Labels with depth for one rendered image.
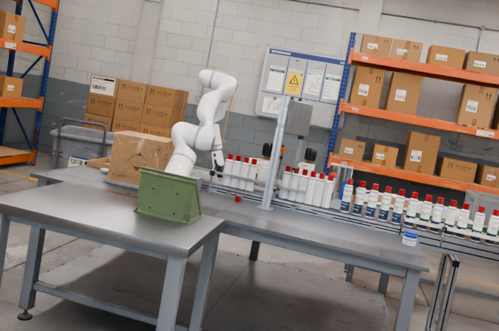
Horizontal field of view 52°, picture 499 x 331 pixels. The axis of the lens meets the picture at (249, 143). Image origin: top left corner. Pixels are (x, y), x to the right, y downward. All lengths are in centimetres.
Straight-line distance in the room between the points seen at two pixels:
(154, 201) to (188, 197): 17
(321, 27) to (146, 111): 281
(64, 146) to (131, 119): 154
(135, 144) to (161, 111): 356
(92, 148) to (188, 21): 342
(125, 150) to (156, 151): 18
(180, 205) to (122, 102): 435
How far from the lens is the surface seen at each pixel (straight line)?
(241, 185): 320
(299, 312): 333
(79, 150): 523
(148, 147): 293
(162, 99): 649
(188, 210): 237
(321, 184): 311
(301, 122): 302
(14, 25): 704
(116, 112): 666
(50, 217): 226
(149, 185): 242
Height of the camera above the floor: 144
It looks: 5 degrees down
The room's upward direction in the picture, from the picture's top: 11 degrees clockwise
